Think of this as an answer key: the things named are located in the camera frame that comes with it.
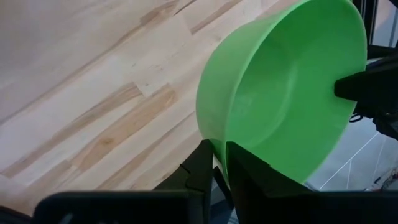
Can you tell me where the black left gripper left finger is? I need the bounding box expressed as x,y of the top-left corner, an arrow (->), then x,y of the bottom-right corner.
32,139 -> 214,224

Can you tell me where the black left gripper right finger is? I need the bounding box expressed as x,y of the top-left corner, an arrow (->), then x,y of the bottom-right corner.
226,141 -> 398,224

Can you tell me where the green plastic bowl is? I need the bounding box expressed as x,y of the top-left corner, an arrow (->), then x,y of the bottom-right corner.
195,0 -> 369,185

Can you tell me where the black aluminium table frame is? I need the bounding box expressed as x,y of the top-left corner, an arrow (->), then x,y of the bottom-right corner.
353,0 -> 398,62

